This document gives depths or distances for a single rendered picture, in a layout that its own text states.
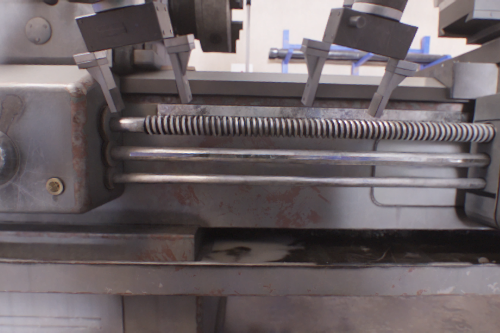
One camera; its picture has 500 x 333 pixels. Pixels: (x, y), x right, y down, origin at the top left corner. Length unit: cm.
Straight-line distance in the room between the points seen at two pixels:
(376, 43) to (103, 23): 42
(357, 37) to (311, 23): 384
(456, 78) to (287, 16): 363
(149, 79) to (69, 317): 57
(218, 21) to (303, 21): 350
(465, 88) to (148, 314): 89
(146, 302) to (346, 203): 52
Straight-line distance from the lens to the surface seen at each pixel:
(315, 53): 46
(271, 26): 419
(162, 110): 64
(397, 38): 50
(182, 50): 45
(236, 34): 94
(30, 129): 59
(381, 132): 61
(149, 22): 46
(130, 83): 68
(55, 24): 76
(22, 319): 85
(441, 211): 83
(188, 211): 67
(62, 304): 78
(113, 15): 48
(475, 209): 79
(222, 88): 62
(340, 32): 46
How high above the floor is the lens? 69
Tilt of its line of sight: 6 degrees down
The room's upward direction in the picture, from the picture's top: 1 degrees clockwise
